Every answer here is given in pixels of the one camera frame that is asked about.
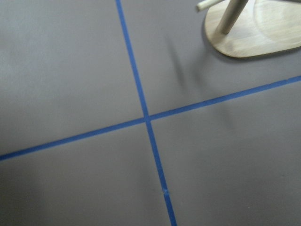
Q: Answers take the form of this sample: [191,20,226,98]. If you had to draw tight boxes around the wooden cup storage rack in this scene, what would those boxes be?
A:
[196,0,301,58]

